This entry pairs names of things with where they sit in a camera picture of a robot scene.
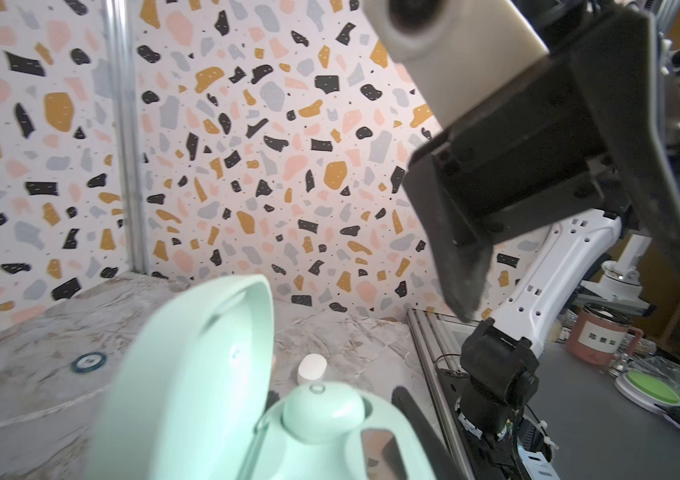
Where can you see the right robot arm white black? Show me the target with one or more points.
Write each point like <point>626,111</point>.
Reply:
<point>502,355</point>

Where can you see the green disc scale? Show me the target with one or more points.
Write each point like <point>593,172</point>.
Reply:
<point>647,392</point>

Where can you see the mint green earbud case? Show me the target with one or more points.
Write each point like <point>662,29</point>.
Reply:
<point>190,401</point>

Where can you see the mint earbud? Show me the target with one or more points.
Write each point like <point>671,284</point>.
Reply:
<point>317,413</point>

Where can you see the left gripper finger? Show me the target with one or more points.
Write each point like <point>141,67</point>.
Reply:
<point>440,460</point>

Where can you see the red labelled container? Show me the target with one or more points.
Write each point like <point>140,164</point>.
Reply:
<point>598,334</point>

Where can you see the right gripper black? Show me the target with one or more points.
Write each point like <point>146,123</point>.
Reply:
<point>522,159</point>

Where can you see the small black ring marker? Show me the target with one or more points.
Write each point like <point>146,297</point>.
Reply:
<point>88,362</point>

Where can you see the white earbud charging case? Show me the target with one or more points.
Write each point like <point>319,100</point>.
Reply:
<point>312,368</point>

